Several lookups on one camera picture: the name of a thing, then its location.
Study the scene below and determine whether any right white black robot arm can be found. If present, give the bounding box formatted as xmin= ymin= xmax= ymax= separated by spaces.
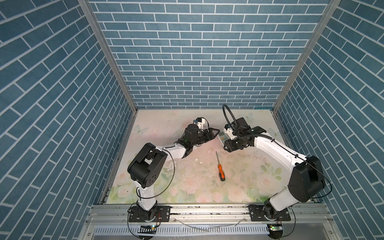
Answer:
xmin=223 ymin=118 xmax=326 ymax=219

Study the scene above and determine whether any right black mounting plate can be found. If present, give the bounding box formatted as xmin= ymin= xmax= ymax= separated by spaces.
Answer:
xmin=248 ymin=204 xmax=291 ymax=222

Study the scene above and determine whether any white remote control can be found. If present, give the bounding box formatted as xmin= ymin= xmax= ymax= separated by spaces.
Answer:
xmin=218 ymin=131 xmax=230 ymax=144

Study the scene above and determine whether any black mounting plate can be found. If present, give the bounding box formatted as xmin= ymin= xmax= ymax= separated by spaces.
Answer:
xmin=248 ymin=204 xmax=291 ymax=222
xmin=129 ymin=205 xmax=171 ymax=223

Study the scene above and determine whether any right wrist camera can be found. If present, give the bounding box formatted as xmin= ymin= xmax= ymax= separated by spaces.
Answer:
xmin=224 ymin=124 xmax=235 ymax=140

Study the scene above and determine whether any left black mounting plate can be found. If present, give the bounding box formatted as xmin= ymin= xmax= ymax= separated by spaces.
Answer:
xmin=129 ymin=205 xmax=171 ymax=223

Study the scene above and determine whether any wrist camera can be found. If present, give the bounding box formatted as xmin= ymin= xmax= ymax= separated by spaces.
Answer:
xmin=224 ymin=124 xmax=235 ymax=140
xmin=193 ymin=117 xmax=210 ymax=130

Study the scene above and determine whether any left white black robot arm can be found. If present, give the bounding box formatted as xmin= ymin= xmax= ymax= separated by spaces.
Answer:
xmin=128 ymin=124 xmax=220 ymax=212

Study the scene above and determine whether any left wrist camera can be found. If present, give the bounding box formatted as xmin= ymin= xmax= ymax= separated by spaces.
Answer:
xmin=193 ymin=117 xmax=210 ymax=130

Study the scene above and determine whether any white perforated cable duct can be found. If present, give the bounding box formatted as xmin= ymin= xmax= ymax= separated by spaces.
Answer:
xmin=94 ymin=224 xmax=270 ymax=237

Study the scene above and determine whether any orange handled screwdriver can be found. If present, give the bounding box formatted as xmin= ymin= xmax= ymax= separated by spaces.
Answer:
xmin=216 ymin=152 xmax=226 ymax=182

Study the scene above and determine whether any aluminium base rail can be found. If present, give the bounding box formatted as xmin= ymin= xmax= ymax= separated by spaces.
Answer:
xmin=80 ymin=203 xmax=342 ymax=240

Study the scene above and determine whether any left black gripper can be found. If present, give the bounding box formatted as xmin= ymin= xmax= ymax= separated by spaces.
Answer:
xmin=189 ymin=127 xmax=220 ymax=147

